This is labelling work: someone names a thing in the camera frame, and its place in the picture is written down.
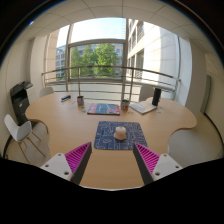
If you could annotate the tall black speaker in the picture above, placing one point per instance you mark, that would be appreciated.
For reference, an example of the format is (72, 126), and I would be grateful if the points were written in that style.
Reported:
(156, 96)

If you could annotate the black marker pen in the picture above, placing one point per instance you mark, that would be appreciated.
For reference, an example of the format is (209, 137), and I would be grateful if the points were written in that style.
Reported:
(65, 98)

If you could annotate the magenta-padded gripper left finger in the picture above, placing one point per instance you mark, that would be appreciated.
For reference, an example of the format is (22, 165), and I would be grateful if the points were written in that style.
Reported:
(60, 165)

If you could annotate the small printed can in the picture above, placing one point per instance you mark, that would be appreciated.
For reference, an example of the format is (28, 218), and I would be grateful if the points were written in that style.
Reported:
(80, 101)

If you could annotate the light blue open book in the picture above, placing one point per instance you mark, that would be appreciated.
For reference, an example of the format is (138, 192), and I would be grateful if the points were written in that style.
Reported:
(142, 107)

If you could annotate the red and blue magazine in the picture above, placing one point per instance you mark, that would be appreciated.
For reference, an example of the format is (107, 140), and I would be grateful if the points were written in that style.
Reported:
(103, 109)

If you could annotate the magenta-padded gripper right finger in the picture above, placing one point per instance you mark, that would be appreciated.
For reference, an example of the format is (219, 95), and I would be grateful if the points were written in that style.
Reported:
(163, 165)

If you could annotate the white chair behind table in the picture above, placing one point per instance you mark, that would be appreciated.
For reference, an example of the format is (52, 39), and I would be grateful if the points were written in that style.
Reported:
(145, 92)
(46, 91)

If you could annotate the metal balcony railing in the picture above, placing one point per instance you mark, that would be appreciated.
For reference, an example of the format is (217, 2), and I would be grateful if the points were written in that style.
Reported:
(100, 67)

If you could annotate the blue patterned mouse pad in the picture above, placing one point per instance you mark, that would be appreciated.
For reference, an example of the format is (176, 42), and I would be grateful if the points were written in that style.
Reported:
(105, 136)

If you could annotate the white computer mouse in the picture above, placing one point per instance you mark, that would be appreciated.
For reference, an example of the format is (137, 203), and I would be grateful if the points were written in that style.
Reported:
(120, 133)

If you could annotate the white chair with wooden legs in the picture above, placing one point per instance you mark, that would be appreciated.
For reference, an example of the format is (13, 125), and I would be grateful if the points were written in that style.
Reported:
(18, 130)

